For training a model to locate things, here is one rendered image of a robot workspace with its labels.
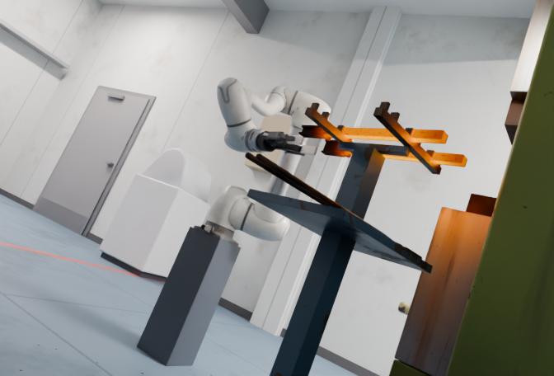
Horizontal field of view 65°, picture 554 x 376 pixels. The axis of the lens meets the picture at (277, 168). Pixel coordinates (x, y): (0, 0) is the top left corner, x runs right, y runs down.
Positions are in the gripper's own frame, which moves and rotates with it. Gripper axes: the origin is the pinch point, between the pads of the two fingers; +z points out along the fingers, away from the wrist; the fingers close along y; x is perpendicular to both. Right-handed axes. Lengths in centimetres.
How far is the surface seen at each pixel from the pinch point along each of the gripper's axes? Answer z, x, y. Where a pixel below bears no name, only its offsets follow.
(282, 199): 33, -27, 32
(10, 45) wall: -691, 119, 1
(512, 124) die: 50, 29, -35
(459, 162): 54, -1, 1
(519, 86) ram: 51, 40, -30
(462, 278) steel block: 54, -25, -21
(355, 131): 30.1, -0.1, 13.2
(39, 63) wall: -705, 119, -48
